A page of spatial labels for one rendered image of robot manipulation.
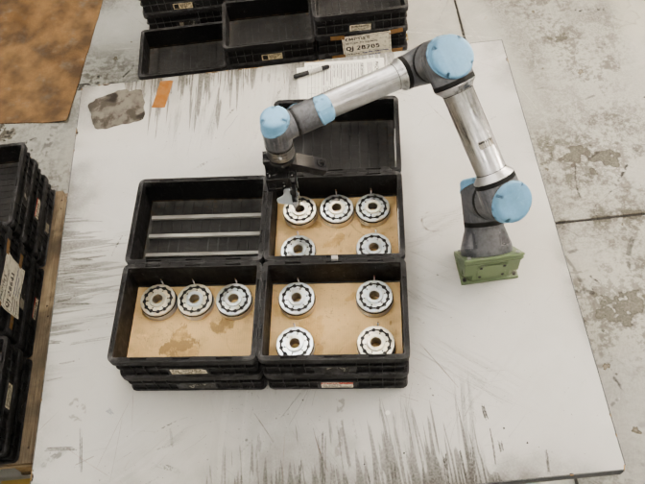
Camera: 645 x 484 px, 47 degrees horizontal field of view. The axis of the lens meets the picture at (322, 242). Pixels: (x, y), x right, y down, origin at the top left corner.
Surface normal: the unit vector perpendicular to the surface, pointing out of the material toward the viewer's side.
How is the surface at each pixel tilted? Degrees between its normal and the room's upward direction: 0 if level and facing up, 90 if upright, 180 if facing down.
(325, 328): 0
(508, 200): 50
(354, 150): 0
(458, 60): 35
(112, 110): 1
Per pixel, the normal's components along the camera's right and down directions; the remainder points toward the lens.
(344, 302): -0.08, -0.52
